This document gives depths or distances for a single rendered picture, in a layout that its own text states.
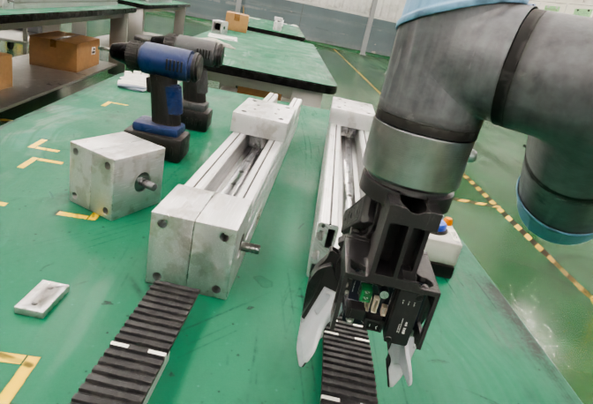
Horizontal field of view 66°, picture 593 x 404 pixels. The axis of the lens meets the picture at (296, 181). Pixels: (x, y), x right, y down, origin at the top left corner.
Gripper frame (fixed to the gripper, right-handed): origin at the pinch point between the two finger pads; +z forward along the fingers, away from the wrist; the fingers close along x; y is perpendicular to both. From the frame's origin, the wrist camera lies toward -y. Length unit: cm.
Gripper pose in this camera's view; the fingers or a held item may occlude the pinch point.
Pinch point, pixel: (348, 361)
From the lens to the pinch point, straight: 48.1
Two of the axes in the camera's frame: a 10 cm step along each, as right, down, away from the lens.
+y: -1.0, 3.4, -9.3
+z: -1.9, 9.1, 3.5
